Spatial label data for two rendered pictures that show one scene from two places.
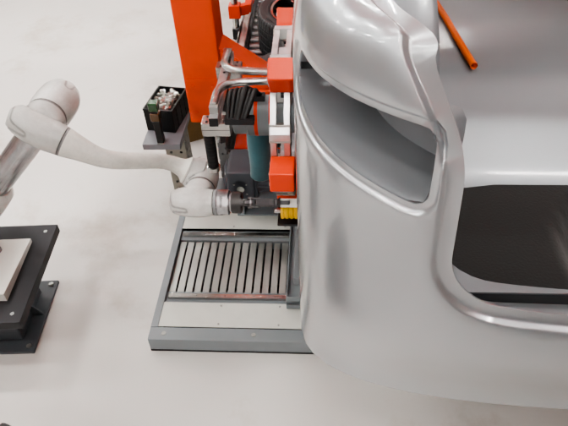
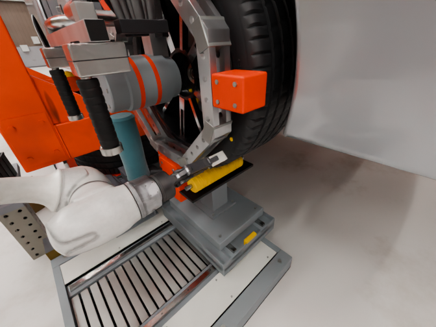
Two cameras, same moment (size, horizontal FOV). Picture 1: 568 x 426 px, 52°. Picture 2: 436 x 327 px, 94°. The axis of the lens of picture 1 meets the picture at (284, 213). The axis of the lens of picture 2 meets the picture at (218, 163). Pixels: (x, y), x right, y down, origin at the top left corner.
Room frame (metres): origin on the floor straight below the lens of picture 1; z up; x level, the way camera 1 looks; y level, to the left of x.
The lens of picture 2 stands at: (1.08, 0.35, 0.94)
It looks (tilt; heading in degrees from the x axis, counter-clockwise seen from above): 31 degrees down; 314
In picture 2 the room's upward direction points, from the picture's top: 3 degrees counter-clockwise
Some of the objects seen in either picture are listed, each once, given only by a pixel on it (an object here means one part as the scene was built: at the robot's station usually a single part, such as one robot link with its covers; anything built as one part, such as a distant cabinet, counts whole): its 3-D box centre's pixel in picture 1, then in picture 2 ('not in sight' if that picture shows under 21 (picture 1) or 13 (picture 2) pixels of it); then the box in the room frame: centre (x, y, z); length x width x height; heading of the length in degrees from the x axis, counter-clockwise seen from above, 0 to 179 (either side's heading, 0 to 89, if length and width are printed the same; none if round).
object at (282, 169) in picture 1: (281, 173); (238, 90); (1.35, 0.00, 0.85); 0.09 x 0.08 x 0.07; 175
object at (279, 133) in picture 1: (285, 115); (161, 78); (1.66, -0.02, 0.85); 0.54 x 0.07 x 0.54; 175
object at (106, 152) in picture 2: (210, 150); (100, 116); (1.51, 0.23, 0.83); 0.04 x 0.04 x 0.16
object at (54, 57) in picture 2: (229, 70); (63, 56); (1.85, 0.17, 0.93); 0.09 x 0.05 x 0.05; 85
